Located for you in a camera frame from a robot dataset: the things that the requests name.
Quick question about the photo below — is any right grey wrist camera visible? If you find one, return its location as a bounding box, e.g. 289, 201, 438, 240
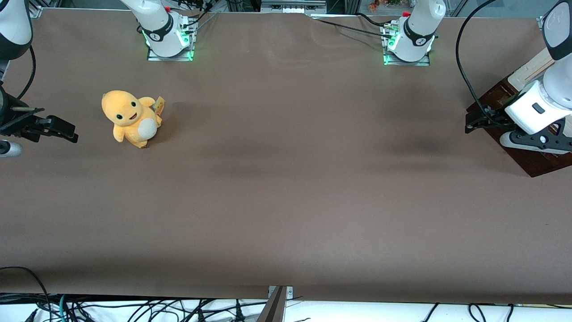
0, 140, 23, 158

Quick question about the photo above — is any aluminium frame rail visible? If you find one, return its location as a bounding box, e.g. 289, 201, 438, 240
261, 0, 328, 14

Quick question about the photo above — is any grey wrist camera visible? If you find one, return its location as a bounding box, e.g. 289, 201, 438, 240
499, 129, 572, 155
0, 140, 23, 158

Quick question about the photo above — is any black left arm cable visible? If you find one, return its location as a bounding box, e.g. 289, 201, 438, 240
455, 0, 508, 119

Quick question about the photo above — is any aluminium profile bracket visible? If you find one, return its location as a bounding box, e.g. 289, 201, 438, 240
256, 285, 294, 322

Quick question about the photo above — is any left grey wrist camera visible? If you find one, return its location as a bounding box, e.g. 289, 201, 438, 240
499, 129, 572, 155

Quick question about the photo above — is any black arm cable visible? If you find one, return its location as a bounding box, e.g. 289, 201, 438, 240
16, 45, 37, 101
455, 0, 508, 119

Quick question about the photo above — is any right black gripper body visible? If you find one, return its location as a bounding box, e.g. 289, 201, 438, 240
0, 106, 50, 143

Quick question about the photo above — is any yellow plush toy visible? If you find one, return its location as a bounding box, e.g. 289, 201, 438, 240
101, 90, 165, 149

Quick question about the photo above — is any brown table cover sheet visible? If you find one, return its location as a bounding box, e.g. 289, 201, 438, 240
0, 8, 572, 305

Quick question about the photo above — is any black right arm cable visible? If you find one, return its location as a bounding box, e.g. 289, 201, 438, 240
16, 45, 37, 101

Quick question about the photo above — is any black cable to base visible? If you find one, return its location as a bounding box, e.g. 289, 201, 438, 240
311, 13, 390, 37

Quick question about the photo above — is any black looped cable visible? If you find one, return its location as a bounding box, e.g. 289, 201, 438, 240
0, 267, 50, 322

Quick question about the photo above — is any black cable bundle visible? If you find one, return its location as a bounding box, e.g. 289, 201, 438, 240
27, 295, 269, 322

